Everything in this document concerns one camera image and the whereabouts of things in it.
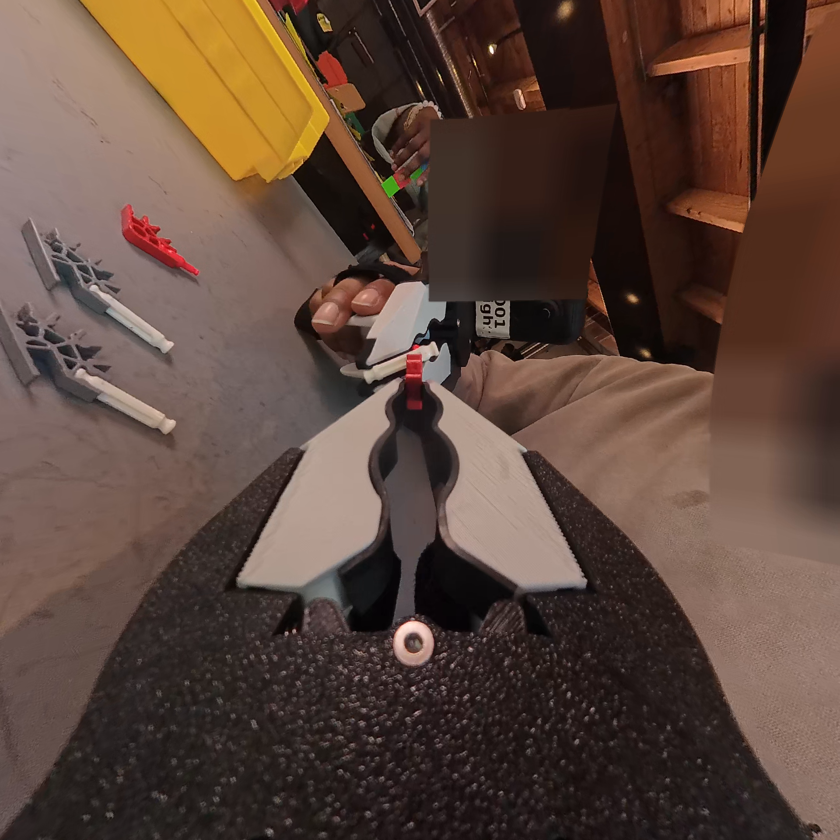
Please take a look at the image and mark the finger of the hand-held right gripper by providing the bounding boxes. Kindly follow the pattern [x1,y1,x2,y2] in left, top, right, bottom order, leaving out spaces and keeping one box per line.
[363,281,434,366]
[422,341,455,386]

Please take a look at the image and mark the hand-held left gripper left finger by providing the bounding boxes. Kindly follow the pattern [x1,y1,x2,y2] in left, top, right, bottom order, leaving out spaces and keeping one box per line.
[236,381,411,631]

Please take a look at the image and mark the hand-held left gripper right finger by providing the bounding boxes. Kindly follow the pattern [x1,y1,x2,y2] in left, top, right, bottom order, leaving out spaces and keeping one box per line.
[420,382,588,631]

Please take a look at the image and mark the short white toy rod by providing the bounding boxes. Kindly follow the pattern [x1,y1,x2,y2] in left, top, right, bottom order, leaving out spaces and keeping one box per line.
[75,367,177,435]
[363,343,439,385]
[105,298,175,355]

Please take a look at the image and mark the person's right forearm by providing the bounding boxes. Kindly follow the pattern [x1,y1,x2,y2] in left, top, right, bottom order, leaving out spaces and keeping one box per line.
[453,350,716,447]

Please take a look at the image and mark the person's right hand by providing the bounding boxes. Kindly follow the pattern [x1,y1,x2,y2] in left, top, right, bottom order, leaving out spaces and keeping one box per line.
[298,274,398,358]

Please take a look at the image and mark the coloured toy blocks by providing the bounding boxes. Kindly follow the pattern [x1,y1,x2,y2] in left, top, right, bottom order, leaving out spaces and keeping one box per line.
[382,164,429,198]

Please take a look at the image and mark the person's beige sweater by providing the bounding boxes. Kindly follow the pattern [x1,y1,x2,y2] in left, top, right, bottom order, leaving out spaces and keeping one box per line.
[420,374,840,834]

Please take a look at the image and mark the wooden shelf board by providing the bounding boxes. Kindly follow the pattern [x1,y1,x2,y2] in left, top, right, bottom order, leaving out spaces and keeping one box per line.
[646,26,752,76]
[679,282,726,326]
[666,187,749,234]

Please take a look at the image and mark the colourful toys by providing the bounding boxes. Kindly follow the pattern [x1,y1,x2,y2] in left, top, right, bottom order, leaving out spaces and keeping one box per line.
[282,0,368,142]

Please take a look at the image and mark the yellow plastic bin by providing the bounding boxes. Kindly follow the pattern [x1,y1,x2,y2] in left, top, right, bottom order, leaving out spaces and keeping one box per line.
[79,0,331,182]

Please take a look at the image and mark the grey toy connector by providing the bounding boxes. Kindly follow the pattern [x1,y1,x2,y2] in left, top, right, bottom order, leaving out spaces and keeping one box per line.
[21,218,122,315]
[0,301,106,403]

